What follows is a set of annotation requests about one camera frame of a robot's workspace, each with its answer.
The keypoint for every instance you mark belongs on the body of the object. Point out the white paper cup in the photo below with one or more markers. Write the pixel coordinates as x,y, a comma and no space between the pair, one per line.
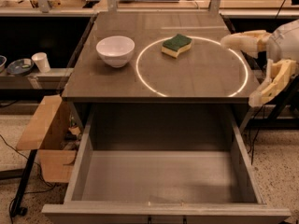
41,61

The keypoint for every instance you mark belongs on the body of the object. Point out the white ceramic bowl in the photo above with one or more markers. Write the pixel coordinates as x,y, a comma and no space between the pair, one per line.
116,51

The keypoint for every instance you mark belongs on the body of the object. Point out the black table leg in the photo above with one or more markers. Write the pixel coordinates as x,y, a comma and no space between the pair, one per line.
15,208

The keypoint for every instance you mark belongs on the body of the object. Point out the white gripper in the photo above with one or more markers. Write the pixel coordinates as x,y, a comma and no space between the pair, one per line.
286,44

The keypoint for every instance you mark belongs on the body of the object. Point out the dark blue plate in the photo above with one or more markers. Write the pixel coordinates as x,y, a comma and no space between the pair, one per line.
21,67

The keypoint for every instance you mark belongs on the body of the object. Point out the grey open top drawer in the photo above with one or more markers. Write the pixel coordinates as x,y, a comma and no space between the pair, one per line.
163,164

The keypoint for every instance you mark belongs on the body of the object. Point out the green and yellow sponge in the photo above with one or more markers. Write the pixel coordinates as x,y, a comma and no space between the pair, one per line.
176,45

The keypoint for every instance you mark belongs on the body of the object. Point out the blue bowl at left edge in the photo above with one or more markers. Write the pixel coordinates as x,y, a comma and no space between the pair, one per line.
3,61

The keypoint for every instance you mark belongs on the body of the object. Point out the cardboard box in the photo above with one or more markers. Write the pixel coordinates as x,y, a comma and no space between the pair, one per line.
49,133

